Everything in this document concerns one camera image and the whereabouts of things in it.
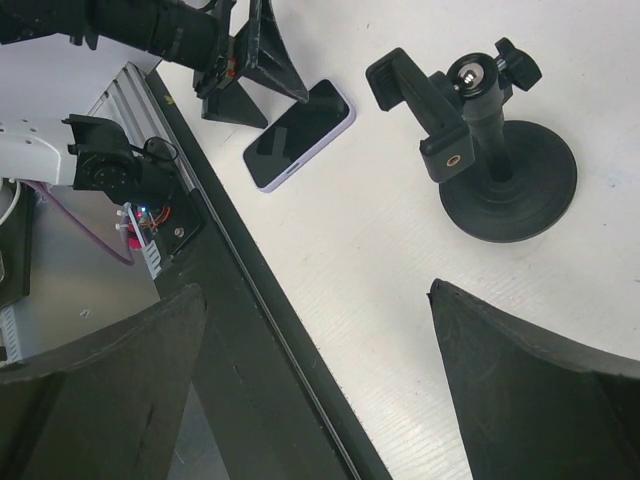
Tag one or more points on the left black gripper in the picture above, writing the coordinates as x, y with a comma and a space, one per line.
194, 37

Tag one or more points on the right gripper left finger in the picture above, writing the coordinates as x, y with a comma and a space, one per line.
108, 405

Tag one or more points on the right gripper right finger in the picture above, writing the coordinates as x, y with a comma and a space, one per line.
530, 403

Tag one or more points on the purple case smartphone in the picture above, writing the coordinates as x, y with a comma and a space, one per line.
299, 134

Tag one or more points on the black phone stand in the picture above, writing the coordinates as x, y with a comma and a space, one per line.
500, 181

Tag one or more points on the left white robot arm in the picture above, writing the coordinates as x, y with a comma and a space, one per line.
57, 55

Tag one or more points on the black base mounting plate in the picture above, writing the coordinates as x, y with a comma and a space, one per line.
273, 407

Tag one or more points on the left white cable duct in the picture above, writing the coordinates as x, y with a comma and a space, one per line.
152, 257

